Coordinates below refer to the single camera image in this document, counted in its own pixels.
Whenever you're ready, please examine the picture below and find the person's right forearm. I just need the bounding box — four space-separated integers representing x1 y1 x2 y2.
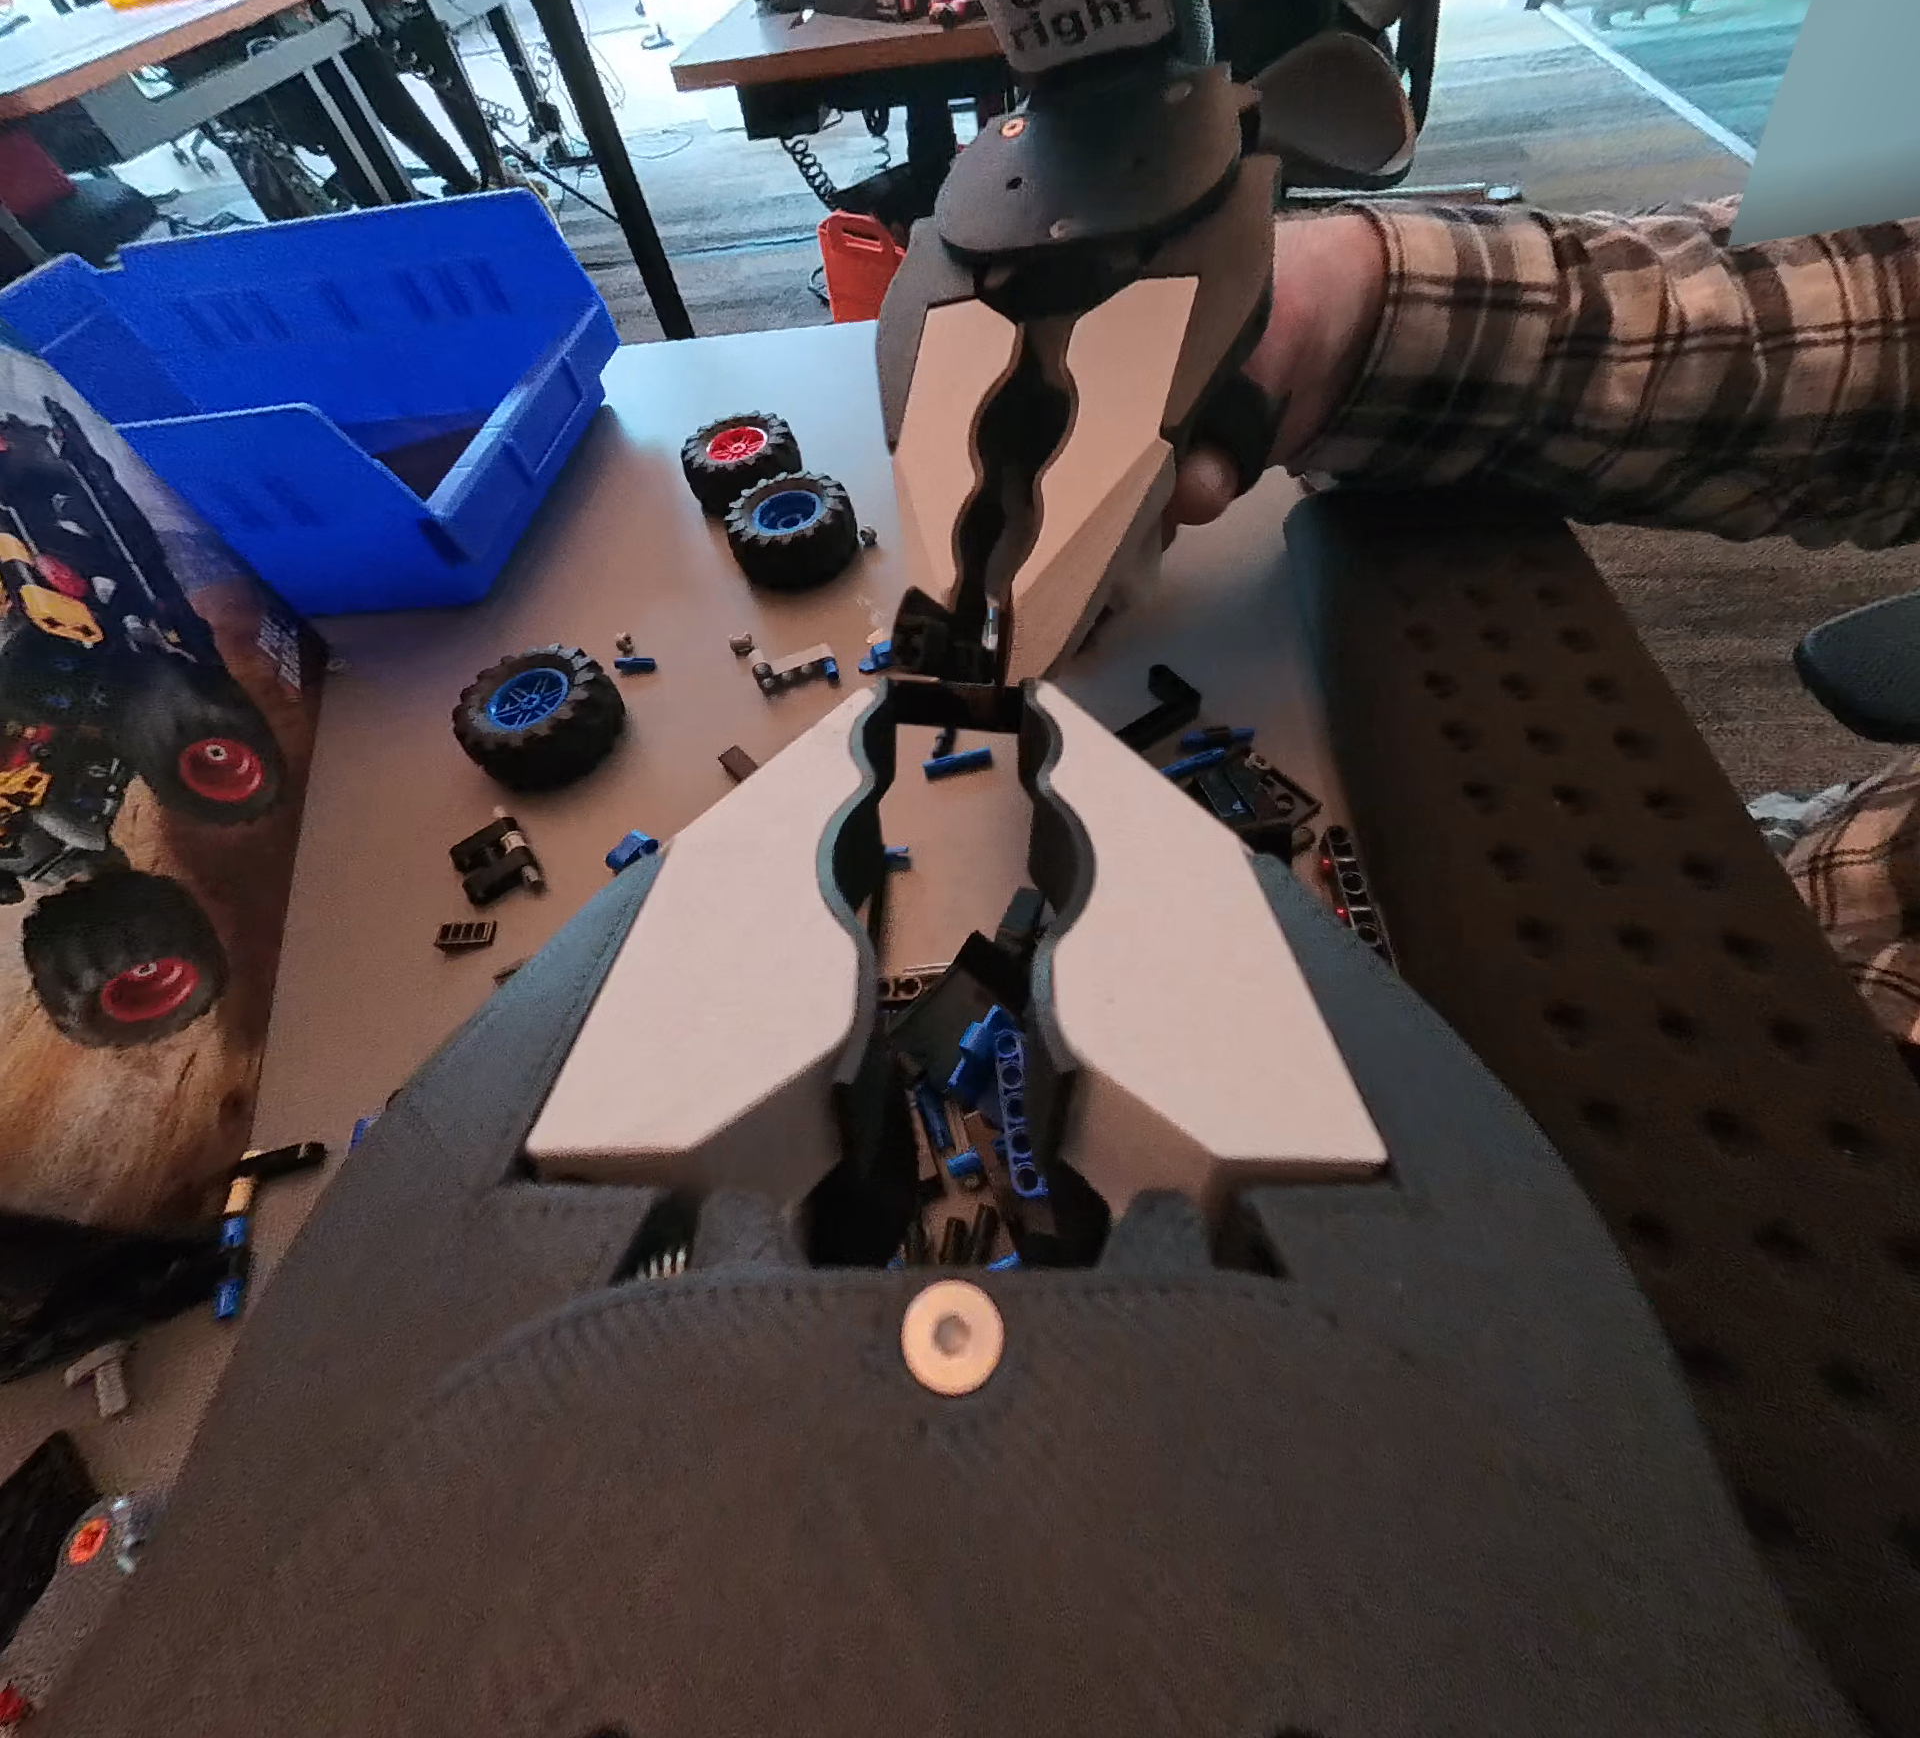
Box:
1298 194 1920 555

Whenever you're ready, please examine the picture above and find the orange bucket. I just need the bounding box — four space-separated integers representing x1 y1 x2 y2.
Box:
817 212 912 327

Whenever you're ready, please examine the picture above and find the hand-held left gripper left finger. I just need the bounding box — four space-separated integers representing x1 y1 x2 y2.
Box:
523 688 905 1253

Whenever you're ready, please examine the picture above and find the wooden background table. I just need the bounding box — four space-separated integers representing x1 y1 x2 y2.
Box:
667 0 1022 104

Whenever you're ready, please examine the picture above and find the black tire blue rim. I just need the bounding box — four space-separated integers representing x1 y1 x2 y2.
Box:
455 646 632 793
728 473 868 594

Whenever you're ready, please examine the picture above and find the toy truck set box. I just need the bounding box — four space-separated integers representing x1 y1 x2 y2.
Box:
0 345 338 1235

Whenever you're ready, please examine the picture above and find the person's right hand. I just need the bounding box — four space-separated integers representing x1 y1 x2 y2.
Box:
1172 203 1397 530

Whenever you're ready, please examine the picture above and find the black triangular toy panel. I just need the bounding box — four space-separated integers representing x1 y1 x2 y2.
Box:
1184 753 1326 861

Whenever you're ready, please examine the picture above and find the plain blue plastic bin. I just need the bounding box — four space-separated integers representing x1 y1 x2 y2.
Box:
0 189 626 625

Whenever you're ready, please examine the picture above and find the black toy connector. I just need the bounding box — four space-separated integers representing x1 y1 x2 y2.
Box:
451 816 551 910

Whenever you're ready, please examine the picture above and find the person's plaid shirt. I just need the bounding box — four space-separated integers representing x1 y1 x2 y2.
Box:
1773 756 1920 1035

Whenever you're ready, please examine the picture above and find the black office chair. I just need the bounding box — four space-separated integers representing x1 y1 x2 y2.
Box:
1797 592 1920 747

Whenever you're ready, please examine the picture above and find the black dotted mat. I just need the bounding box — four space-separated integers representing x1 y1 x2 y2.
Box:
1291 485 1920 1738

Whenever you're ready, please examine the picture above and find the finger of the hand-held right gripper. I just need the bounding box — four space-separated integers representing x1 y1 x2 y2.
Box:
890 299 1043 674
1000 274 1201 678

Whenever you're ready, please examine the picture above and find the black beam with red pins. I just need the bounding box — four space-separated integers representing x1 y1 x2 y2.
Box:
1312 826 1400 965

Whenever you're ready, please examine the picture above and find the small black toy assembly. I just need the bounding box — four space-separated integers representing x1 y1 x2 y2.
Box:
893 591 1015 735

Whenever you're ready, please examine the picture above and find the black metal pole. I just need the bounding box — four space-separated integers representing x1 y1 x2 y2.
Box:
466 0 701 338

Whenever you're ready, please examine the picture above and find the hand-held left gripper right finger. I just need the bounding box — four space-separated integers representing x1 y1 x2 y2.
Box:
1015 687 1393 1260

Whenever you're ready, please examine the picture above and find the grey desk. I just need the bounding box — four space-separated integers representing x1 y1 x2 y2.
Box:
0 315 1411 1680

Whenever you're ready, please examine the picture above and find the black tire red rim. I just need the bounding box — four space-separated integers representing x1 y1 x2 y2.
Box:
682 413 807 518

